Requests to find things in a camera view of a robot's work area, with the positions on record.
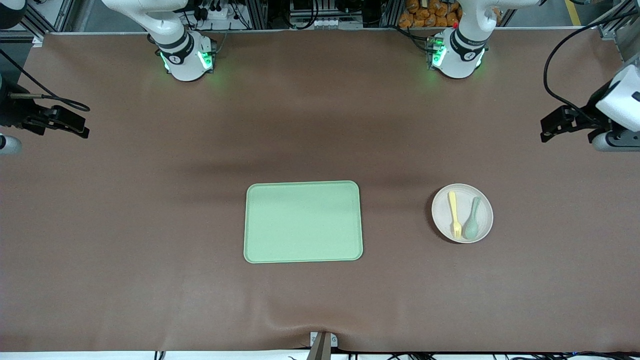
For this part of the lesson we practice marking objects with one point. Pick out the yellow plastic fork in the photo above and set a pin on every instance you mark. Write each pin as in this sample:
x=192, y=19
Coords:
x=453, y=205

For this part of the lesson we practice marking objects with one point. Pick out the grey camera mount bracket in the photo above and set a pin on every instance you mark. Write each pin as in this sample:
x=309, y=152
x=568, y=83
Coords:
x=322, y=342

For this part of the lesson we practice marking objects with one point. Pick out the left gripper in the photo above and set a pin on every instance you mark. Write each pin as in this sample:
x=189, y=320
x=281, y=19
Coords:
x=586, y=120

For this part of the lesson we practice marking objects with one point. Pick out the brown table mat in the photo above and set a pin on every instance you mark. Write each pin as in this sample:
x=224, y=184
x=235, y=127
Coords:
x=150, y=225

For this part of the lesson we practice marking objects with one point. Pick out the white connector strip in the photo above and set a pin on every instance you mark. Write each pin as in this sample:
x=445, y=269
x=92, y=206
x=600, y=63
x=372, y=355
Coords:
x=312, y=22

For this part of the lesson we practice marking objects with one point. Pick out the light green rectangular tray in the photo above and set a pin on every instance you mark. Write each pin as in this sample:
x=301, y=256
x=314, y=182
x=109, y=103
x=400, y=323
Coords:
x=300, y=222

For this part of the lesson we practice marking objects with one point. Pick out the aluminium frame rail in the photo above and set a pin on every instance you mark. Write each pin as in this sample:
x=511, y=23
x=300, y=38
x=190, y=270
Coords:
x=617, y=25
x=50, y=17

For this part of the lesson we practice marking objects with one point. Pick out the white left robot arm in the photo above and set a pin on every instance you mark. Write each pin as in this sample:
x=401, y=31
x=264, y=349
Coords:
x=462, y=50

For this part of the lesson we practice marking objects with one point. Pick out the white power strip with plugs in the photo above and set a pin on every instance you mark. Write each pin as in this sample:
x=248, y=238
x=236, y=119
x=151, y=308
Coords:
x=220, y=13

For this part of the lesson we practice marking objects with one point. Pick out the orange bread rolls pile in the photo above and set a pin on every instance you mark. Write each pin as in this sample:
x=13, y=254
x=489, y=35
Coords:
x=425, y=12

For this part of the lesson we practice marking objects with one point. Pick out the aluminium frame post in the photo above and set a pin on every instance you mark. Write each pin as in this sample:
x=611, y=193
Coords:
x=256, y=12
x=390, y=12

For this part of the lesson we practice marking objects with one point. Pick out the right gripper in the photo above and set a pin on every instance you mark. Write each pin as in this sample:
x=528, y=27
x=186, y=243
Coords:
x=14, y=113

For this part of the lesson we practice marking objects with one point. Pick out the beige round plate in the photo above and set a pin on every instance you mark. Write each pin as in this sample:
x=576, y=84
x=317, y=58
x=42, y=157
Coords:
x=442, y=220

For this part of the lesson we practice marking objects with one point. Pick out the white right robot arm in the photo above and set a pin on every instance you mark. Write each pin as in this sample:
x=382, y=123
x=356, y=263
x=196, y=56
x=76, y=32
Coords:
x=185, y=60

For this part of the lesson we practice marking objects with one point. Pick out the pale green plastic spoon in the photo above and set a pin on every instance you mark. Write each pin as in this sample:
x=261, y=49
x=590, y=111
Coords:
x=471, y=227

